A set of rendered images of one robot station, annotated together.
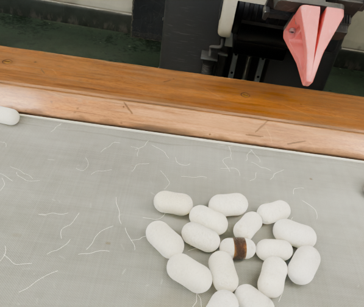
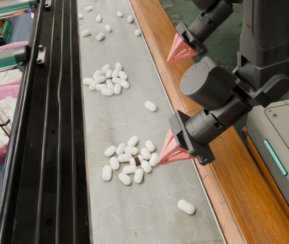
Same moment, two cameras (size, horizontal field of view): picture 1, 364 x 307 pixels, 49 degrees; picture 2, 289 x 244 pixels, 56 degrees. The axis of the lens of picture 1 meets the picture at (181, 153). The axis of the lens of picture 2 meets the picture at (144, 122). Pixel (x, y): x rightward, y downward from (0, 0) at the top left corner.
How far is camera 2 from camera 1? 0.84 m
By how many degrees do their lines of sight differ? 61
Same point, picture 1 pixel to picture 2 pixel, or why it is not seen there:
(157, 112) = (156, 52)
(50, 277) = (92, 60)
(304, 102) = not seen: hidden behind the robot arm
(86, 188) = (120, 55)
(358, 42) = not seen: outside the picture
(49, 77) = (156, 28)
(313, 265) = (104, 90)
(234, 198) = (122, 73)
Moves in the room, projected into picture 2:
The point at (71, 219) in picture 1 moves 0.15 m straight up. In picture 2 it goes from (108, 56) to (98, 16)
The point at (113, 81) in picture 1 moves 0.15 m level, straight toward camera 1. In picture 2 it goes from (164, 38) to (124, 51)
